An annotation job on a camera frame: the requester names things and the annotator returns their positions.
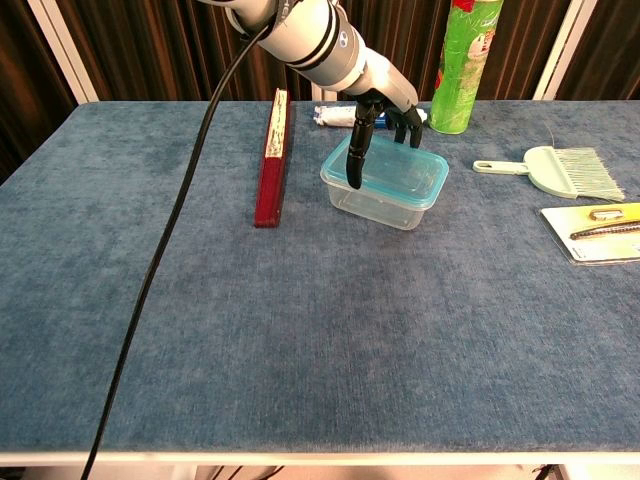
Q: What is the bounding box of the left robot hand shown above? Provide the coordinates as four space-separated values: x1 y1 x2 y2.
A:
345 47 426 191

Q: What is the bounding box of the teal container lid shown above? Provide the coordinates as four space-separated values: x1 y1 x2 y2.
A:
319 134 450 211

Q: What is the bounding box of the clear plastic food container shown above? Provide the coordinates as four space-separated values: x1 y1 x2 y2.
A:
322 172 446 231

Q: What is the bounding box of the green chips can red lid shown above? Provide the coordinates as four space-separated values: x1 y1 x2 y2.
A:
428 0 504 135

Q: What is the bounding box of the white blue toothpaste tube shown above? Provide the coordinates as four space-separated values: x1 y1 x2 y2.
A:
313 103 430 131

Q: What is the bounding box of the dark brown pleated curtain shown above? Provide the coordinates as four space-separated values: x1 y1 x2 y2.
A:
59 0 314 104
329 0 571 101
0 0 79 184
557 0 640 101

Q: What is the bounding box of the folded red bamboo fan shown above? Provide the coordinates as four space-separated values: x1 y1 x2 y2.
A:
253 88 293 230

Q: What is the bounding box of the mint green hand brush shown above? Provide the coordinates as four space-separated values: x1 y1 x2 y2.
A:
472 145 627 203

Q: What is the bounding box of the razor blister pack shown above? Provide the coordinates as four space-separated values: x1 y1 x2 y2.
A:
538 202 640 266

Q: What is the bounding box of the white partition post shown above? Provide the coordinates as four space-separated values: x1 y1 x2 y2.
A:
27 0 99 105
308 82 341 101
532 0 585 101

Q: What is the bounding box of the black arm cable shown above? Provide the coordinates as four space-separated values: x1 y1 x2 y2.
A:
79 19 281 480

